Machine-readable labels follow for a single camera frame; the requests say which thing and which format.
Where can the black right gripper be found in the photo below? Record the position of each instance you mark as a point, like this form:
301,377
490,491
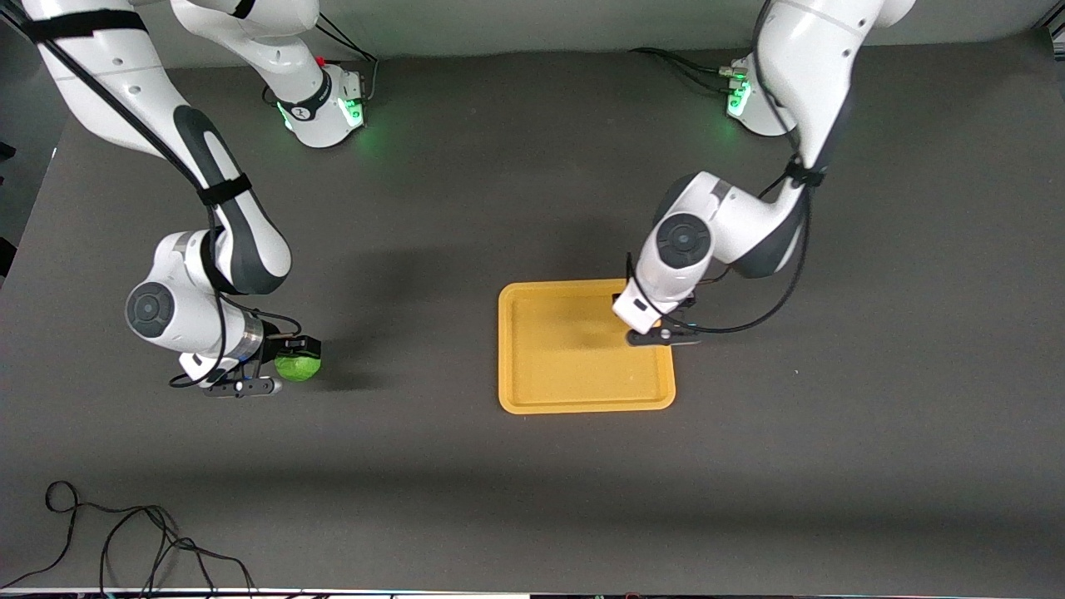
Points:
293,345

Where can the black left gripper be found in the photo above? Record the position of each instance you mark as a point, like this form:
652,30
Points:
688,302

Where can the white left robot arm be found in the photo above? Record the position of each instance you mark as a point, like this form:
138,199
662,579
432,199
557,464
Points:
732,225

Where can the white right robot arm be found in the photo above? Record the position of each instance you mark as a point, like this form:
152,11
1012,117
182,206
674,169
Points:
241,241

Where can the green toy apple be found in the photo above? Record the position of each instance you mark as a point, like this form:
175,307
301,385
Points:
298,367

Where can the yellow plastic tray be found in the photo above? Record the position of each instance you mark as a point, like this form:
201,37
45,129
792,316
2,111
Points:
566,366

